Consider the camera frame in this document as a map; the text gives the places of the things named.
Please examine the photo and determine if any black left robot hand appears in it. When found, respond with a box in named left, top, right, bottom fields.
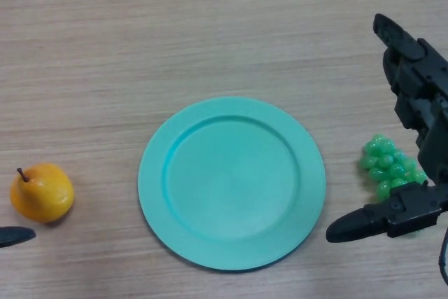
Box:
left=0, top=227, right=37, bottom=248

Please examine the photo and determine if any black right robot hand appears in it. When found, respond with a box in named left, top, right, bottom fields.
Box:
left=325, top=13, right=448, bottom=244

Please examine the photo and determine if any yellow pear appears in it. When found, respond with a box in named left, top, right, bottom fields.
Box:
left=9, top=162, right=75, bottom=224

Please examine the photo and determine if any teal round plate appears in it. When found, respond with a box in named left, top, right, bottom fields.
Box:
left=138, top=96, right=327, bottom=272

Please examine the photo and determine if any green grape bunch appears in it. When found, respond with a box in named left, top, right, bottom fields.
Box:
left=359, top=133, right=429, bottom=237

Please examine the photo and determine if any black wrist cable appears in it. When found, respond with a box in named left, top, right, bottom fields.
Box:
left=437, top=225, right=448, bottom=286

